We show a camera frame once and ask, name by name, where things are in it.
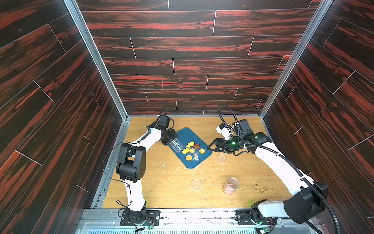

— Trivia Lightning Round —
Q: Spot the clear jar lid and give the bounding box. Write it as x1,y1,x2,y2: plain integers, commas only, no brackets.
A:
216,154,227,163
191,178,202,190

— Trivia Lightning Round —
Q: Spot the yellow fish shaped cookie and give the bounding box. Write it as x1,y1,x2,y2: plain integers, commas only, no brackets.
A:
187,141,195,148

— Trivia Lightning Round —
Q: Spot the clear jar with yellow cookies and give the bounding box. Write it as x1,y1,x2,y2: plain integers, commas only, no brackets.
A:
169,138,184,153

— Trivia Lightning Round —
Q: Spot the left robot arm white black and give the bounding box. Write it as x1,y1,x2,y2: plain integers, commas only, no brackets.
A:
116,114,183,225

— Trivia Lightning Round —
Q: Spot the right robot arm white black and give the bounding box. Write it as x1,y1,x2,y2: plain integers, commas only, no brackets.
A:
208,132,341,234

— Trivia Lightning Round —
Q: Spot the clear jar with pink cookies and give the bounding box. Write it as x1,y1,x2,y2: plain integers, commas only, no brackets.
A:
223,177,240,196

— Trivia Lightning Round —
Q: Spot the teal plastic tray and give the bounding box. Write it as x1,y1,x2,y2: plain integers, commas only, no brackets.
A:
169,128,212,169

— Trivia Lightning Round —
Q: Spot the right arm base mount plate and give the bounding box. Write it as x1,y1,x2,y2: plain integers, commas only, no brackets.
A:
234,209,277,226

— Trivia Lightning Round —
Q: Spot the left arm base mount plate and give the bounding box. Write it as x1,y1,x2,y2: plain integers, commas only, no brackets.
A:
120,209,161,226

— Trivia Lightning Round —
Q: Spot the aluminium front rail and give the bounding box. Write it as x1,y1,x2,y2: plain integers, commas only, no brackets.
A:
75,208,325,234

